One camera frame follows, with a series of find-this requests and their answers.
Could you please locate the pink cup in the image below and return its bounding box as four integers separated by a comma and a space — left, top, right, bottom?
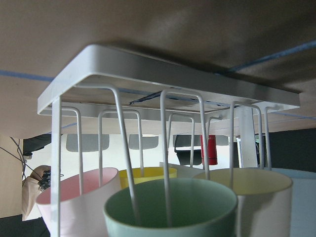
36, 167, 120, 237

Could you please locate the blue cup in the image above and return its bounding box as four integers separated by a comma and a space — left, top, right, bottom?
272, 168, 316, 237

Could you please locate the beige cup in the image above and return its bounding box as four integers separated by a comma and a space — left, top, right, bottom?
192, 168, 294, 237

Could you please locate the mint green cup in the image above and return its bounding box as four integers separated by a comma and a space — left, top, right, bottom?
104, 178, 238, 237

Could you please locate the white wire cup rack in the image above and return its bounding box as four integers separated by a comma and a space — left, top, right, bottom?
38, 44, 301, 237

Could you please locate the red fire extinguisher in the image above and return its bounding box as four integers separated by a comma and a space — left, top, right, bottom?
200, 135, 218, 165

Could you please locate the yellow cup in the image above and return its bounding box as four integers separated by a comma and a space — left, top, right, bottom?
118, 167, 164, 189

